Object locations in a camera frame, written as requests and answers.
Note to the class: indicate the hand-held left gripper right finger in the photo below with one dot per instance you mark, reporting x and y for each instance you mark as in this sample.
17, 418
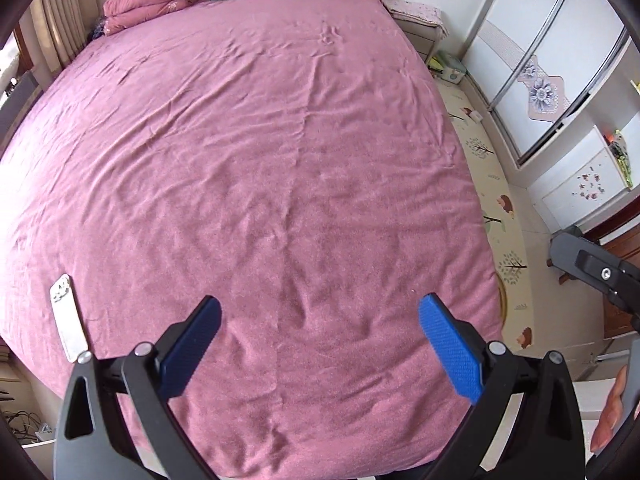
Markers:
450, 350

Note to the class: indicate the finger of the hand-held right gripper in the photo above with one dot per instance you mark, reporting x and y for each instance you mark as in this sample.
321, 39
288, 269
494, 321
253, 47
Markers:
592, 262

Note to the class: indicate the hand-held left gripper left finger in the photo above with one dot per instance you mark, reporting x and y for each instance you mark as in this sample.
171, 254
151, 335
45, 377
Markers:
192, 345

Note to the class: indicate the person's right hand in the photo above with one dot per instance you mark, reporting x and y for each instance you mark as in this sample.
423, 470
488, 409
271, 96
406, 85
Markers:
610, 412

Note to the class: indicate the brown wooden door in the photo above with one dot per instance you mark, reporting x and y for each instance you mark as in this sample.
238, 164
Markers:
617, 320

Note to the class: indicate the white flower print cabinet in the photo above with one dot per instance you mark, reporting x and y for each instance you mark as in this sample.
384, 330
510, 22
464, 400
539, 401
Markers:
582, 185

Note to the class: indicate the colourful items on cabinet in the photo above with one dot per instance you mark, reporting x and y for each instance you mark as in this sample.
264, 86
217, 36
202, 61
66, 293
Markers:
622, 157

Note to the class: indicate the tree print play mat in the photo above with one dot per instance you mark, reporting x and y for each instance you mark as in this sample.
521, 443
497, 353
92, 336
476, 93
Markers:
495, 210

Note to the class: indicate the small white card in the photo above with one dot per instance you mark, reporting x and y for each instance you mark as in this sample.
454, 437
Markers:
473, 116

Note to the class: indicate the pink bed sheet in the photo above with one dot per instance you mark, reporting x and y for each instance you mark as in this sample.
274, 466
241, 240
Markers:
275, 160

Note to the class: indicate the white sliding door wardrobe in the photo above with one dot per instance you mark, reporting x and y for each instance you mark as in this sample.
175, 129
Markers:
550, 60

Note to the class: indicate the colourful box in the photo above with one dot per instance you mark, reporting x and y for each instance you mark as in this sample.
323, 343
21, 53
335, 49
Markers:
449, 67

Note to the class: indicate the nightstand with drawers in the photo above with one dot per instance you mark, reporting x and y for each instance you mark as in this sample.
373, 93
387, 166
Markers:
420, 40

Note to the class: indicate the floral pink cloth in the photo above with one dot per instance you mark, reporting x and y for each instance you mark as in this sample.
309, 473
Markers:
415, 10

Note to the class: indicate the folded pink quilt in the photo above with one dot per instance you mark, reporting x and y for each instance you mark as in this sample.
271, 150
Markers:
150, 5

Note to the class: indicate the beige curtain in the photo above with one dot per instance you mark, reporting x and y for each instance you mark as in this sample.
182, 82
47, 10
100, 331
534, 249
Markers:
57, 25

